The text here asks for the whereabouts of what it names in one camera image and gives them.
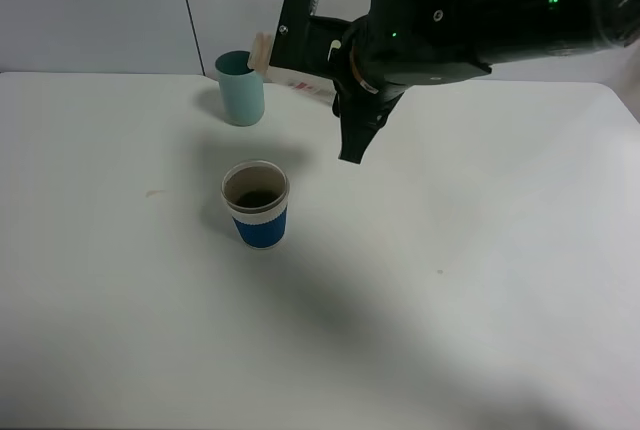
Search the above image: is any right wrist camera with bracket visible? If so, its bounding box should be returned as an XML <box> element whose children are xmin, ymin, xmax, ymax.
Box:
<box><xmin>271</xmin><ymin>0</ymin><xmax>351</xmax><ymax>80</ymax></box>

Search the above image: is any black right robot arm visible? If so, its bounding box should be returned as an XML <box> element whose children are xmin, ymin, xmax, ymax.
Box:
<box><xmin>336</xmin><ymin>0</ymin><xmax>639</xmax><ymax>163</ymax></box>

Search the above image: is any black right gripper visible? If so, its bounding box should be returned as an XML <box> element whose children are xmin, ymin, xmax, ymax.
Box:
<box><xmin>329</xmin><ymin>17</ymin><xmax>409</xmax><ymax>164</ymax></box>

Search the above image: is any blue sleeved paper cup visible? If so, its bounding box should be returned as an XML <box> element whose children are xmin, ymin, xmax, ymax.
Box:
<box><xmin>221</xmin><ymin>160</ymin><xmax>290</xmax><ymax>249</ymax></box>

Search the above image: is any clear plastic drink bottle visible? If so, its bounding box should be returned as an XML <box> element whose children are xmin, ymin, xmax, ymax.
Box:
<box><xmin>248</xmin><ymin>31</ymin><xmax>337</xmax><ymax>101</ymax></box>

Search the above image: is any teal plastic cup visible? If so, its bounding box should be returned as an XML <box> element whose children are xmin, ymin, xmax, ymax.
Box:
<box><xmin>215</xmin><ymin>50</ymin><xmax>265</xmax><ymax>126</ymax></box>

